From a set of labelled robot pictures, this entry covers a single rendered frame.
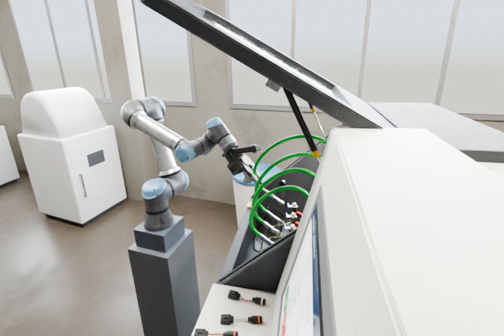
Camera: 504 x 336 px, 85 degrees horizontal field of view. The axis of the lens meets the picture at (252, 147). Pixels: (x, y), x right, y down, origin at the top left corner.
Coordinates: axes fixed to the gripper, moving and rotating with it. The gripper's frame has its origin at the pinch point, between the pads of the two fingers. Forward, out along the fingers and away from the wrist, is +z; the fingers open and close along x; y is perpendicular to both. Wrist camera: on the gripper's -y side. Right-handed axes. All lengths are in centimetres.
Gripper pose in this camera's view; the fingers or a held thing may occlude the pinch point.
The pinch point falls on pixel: (259, 181)
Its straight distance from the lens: 120.4
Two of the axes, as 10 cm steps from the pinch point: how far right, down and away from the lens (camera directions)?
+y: -7.1, 6.0, 3.7
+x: -4.1, 0.8, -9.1
